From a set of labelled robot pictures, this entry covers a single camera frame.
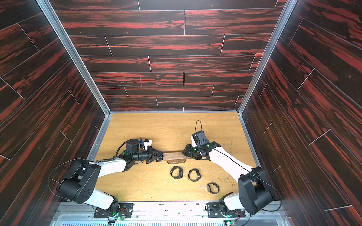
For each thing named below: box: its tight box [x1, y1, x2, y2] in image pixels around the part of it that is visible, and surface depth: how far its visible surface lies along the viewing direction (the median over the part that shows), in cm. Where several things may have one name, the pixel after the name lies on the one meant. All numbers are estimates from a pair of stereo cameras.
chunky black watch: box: [169, 166, 184, 180], surface depth 86 cm
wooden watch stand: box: [161, 151, 191, 164], surface depth 88 cm
